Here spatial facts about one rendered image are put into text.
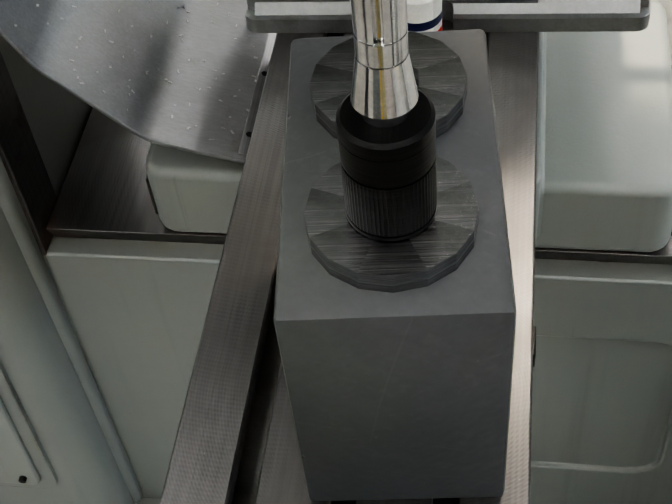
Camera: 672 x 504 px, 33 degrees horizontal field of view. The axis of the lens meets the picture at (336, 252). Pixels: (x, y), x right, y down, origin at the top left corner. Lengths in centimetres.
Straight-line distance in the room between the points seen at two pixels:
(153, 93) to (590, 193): 40
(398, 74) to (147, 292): 73
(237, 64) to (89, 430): 52
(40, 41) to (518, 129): 41
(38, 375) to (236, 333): 53
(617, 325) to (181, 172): 45
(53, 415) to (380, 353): 81
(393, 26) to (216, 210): 62
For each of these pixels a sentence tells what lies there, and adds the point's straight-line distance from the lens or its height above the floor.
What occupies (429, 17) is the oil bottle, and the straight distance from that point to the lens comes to 92.
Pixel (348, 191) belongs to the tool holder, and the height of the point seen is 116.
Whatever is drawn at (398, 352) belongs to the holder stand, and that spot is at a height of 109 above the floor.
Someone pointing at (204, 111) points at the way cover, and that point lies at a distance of 105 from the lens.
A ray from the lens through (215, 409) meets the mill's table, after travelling 76.
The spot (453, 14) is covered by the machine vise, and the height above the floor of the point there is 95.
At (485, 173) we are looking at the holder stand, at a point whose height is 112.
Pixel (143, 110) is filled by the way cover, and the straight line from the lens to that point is 103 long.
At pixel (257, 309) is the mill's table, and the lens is 81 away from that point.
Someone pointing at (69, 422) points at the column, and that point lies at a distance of 137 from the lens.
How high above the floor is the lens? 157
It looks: 49 degrees down
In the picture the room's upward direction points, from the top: 7 degrees counter-clockwise
